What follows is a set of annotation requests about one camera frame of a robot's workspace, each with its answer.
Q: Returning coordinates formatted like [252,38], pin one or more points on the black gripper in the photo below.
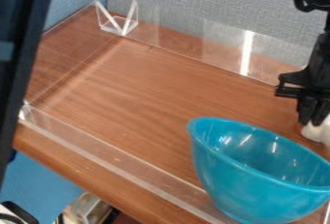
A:
[308,84]

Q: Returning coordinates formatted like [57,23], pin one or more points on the white and orange toy mushroom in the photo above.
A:
[319,133]

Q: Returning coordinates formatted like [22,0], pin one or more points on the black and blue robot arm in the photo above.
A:
[22,24]

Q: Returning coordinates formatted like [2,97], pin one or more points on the blue plastic bowl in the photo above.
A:
[262,178]

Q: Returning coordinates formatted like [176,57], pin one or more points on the clear acrylic table barrier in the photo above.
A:
[111,100]

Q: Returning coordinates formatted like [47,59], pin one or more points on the black and white wheel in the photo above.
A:
[13,214]

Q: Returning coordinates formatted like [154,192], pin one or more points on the clear acrylic corner bracket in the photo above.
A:
[117,24]

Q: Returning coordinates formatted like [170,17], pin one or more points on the metal frame under table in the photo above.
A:
[87,210]

